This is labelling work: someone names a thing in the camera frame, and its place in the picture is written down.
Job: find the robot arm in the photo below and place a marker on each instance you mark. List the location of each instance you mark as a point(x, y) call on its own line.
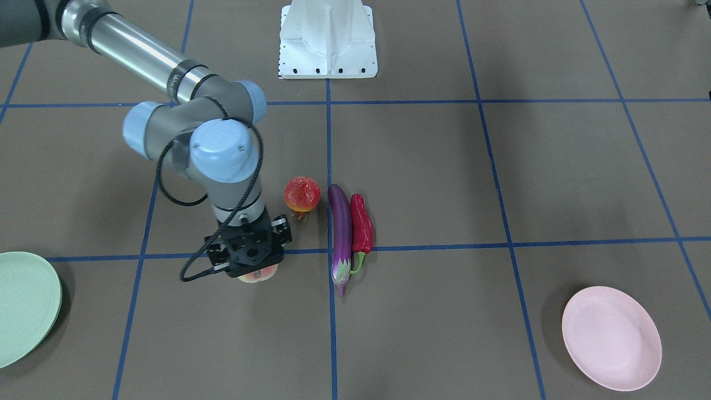
point(206, 145)

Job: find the pink plate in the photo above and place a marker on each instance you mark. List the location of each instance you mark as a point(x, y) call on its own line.
point(611, 338)

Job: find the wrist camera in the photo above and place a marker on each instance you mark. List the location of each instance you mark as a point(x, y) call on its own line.
point(281, 230)

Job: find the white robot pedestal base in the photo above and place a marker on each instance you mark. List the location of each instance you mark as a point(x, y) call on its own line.
point(327, 40)

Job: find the green plate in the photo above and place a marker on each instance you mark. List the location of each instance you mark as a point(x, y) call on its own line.
point(31, 298)

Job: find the purple eggplant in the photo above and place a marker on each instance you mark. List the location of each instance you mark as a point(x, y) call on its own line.
point(341, 265)

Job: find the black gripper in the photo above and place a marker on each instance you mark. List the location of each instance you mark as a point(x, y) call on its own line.
point(283, 229)

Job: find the peach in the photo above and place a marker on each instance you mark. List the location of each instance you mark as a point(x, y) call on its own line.
point(259, 275)

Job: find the red chili pepper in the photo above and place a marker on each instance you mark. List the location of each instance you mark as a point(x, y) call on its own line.
point(363, 232)

